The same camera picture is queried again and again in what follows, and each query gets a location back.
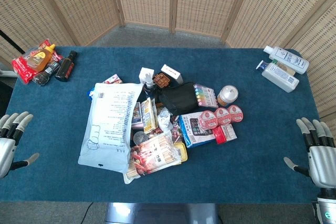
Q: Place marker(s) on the bamboo skewers pack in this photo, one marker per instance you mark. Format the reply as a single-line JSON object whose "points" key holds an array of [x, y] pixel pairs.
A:
{"points": [[155, 154]]}

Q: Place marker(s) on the big pale blue bag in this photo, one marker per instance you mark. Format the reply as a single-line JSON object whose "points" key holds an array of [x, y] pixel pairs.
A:
{"points": [[109, 124]]}

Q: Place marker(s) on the red white candy packet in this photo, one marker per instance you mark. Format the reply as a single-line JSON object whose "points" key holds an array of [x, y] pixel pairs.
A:
{"points": [[113, 79]]}

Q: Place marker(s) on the woven folding screen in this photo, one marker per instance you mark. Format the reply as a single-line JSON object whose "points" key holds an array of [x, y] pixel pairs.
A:
{"points": [[168, 1]]}

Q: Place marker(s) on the yellow card pack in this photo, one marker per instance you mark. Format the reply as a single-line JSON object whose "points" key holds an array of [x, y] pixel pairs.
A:
{"points": [[148, 115]]}

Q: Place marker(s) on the blue table cloth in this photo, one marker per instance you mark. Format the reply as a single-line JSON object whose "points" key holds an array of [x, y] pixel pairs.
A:
{"points": [[168, 161]]}

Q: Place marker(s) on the orange honey bottle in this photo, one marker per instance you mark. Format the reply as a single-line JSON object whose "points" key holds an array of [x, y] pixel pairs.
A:
{"points": [[42, 58]]}

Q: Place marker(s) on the white box with red print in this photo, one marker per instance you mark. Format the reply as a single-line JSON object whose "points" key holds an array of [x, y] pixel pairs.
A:
{"points": [[172, 73]]}

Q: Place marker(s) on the black pouch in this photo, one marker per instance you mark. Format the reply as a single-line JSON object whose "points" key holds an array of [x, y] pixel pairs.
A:
{"points": [[178, 98]]}

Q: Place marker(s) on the dark soy sauce bottle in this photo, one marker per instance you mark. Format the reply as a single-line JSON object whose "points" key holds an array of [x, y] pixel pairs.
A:
{"points": [[65, 68]]}

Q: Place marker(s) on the brown square electrical part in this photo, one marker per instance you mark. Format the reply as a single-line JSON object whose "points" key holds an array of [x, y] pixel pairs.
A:
{"points": [[160, 80]]}

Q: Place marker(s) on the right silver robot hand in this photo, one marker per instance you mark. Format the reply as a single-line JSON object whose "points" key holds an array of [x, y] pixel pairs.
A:
{"points": [[321, 161]]}

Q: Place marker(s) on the clear jar with white lid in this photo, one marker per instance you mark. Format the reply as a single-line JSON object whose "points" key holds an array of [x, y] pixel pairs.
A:
{"points": [[228, 95]]}

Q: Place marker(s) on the red snack packet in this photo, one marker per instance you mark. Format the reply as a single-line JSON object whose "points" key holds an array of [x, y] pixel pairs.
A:
{"points": [[22, 70]]}

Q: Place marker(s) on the dark blue spray bottle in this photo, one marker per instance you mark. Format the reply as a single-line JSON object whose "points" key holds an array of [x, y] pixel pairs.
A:
{"points": [[149, 87]]}

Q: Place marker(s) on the white spray bottle box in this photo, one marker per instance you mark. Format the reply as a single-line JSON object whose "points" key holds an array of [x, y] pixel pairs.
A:
{"points": [[145, 73]]}

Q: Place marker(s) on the coloured marker set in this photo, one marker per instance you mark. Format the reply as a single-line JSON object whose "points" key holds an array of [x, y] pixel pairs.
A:
{"points": [[206, 95]]}

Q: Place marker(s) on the blue phone accessory box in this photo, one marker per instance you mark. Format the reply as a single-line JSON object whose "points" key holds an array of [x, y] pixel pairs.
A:
{"points": [[193, 132]]}

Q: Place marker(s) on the small tan packet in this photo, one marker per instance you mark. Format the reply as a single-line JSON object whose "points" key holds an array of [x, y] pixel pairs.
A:
{"points": [[286, 68]]}

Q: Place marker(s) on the large white lotion bottle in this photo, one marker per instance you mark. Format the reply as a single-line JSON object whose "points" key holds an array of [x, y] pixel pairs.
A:
{"points": [[288, 58]]}

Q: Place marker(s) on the white pump bottle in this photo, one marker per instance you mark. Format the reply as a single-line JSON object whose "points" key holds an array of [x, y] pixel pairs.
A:
{"points": [[279, 75]]}

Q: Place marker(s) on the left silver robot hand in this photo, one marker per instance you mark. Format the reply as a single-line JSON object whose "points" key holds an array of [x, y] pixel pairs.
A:
{"points": [[5, 147]]}

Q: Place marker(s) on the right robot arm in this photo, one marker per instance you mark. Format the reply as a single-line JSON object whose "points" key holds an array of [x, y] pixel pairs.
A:
{"points": [[326, 209]]}

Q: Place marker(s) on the red and white small box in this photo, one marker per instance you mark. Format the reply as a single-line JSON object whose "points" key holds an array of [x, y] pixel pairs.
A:
{"points": [[225, 133]]}

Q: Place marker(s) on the red round cup pack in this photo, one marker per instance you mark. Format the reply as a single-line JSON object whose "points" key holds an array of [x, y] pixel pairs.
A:
{"points": [[221, 117]]}

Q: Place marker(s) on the blue playing card box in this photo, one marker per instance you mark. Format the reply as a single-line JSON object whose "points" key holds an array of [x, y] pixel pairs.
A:
{"points": [[136, 116]]}

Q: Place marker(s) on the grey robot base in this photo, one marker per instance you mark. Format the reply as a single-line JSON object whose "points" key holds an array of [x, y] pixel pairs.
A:
{"points": [[161, 213]]}

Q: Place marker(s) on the crumpled silver wrapper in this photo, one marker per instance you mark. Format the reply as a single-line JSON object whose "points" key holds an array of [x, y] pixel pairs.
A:
{"points": [[165, 120]]}

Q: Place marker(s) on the black pepper grinder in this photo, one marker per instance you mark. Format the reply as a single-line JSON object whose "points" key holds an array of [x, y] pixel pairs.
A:
{"points": [[47, 73]]}

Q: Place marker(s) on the yellow sponge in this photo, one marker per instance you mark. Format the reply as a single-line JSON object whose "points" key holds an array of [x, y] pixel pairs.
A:
{"points": [[181, 151]]}

